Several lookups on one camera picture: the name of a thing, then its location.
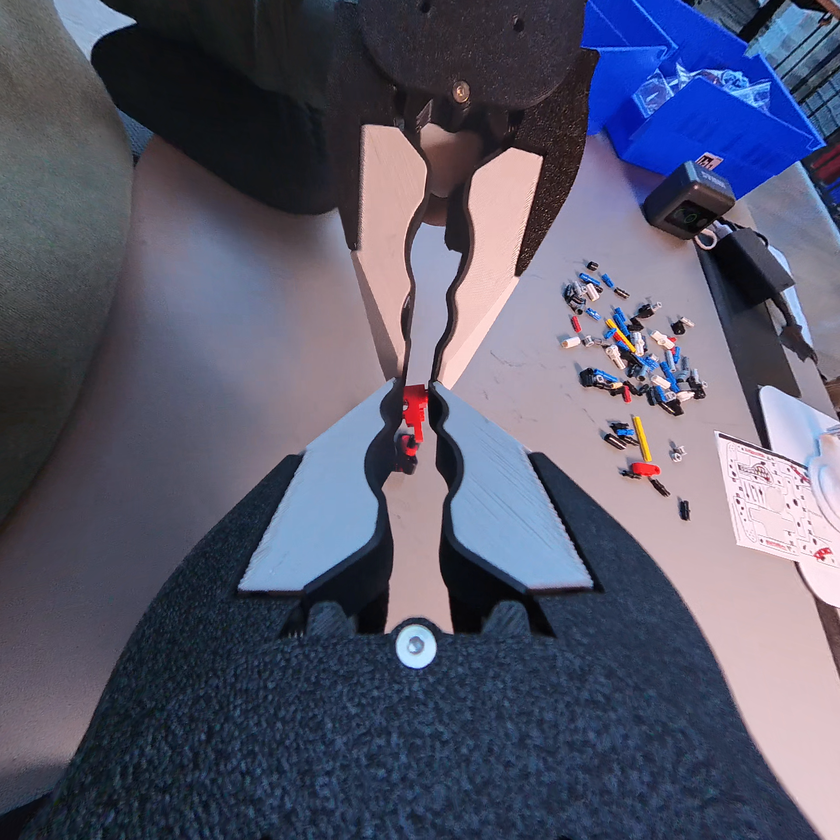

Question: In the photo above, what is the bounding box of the red rounded plate with hole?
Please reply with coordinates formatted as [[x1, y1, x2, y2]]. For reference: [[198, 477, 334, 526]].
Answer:
[[402, 384, 430, 442]]

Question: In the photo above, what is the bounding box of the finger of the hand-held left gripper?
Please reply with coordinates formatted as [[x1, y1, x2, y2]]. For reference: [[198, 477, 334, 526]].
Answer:
[[430, 147, 546, 389], [351, 125, 429, 379]]

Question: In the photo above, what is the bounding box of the black desk divider strip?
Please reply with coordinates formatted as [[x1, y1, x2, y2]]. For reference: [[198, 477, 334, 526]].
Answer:
[[696, 243, 840, 454]]

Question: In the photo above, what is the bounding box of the black action camera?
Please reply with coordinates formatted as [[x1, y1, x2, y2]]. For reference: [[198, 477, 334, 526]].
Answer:
[[642, 161, 737, 240]]

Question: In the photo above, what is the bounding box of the person's left forearm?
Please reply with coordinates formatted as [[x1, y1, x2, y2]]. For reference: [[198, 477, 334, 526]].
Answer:
[[98, 0, 342, 106]]

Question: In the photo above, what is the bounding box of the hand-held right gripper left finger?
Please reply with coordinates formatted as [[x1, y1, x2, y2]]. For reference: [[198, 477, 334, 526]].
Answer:
[[238, 377, 402, 632]]

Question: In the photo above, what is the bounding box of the printed paper sheet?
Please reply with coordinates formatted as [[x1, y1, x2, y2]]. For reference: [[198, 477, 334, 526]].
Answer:
[[714, 430, 837, 567]]

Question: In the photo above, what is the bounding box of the black power adapter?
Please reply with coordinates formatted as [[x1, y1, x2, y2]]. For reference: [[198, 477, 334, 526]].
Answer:
[[714, 226, 796, 306]]

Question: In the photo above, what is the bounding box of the grey desk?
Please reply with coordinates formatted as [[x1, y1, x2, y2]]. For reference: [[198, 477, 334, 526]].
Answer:
[[0, 131, 840, 840]]

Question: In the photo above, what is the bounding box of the white book stand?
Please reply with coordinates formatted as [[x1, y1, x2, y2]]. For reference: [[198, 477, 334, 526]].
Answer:
[[758, 384, 840, 610]]

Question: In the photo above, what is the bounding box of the pile of small brick pieces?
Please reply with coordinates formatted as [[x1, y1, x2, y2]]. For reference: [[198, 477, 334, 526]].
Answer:
[[561, 259, 710, 417]]

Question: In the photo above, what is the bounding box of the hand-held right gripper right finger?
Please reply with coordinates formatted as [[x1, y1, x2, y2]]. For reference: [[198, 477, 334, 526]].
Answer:
[[428, 379, 595, 634]]

